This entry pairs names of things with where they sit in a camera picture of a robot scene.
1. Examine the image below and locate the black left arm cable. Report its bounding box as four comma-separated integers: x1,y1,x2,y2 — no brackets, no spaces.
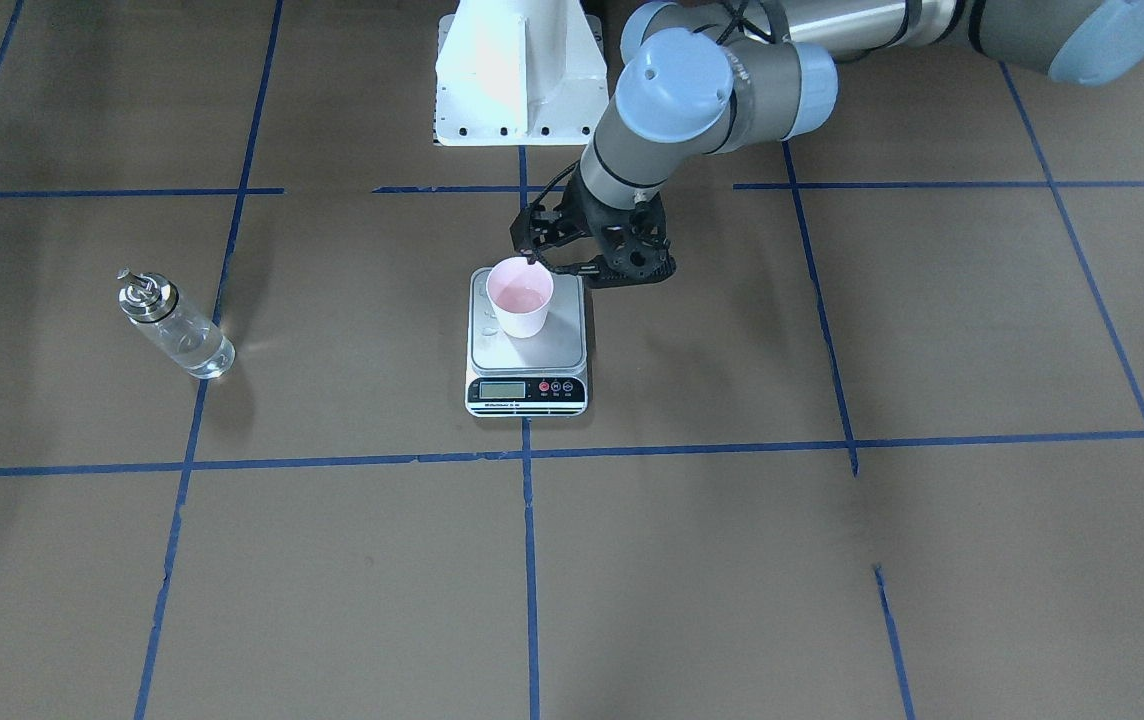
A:
522,160,593,231

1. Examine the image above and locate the glass sauce bottle metal spout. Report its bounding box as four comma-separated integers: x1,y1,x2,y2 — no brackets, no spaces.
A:
118,268,237,379

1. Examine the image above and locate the pink paper cup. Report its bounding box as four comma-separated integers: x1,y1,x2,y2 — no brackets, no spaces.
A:
485,258,555,340

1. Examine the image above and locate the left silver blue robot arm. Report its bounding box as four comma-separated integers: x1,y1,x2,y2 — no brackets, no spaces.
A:
511,1,1144,290

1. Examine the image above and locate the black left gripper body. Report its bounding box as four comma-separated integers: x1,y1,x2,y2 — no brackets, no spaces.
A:
523,184,677,290

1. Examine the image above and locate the digital kitchen scale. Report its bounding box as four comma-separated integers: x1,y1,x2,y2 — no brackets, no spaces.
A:
464,266,590,416

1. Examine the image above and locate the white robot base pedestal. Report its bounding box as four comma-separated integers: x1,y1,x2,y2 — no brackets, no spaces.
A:
432,1,607,147

